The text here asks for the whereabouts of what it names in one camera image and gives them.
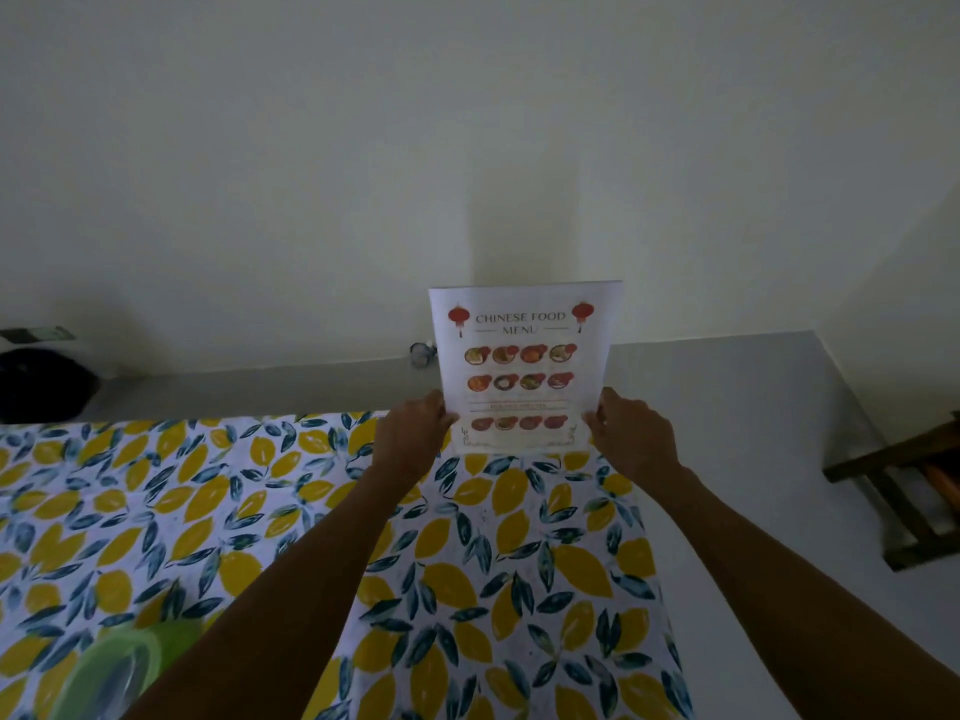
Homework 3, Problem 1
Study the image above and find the person's left hand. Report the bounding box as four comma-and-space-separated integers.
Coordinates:
370, 388, 461, 493

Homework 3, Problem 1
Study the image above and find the person's right hand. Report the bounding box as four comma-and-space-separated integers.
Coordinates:
582, 386, 681, 489

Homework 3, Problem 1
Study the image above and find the Chinese food menu stand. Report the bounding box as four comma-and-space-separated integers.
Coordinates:
427, 279, 625, 453

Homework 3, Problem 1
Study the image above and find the person's left forearm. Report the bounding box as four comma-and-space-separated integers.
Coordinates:
123, 464, 423, 720

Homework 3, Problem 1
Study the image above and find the person's right forearm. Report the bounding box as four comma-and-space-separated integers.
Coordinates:
636, 463, 960, 720

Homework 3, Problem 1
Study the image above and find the lemon patterned tablecloth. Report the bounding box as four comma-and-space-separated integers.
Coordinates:
0, 409, 696, 720

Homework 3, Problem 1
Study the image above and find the dark wooden bench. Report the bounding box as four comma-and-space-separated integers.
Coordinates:
821, 411, 960, 573

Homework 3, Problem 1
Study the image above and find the green cutlery box clear lid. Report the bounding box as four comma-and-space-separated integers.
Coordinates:
47, 617, 205, 720

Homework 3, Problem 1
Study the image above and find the black trash bin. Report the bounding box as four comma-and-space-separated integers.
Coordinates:
0, 347, 102, 426

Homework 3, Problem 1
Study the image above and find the dark wall socket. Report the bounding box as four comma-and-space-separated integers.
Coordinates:
0, 325, 77, 345

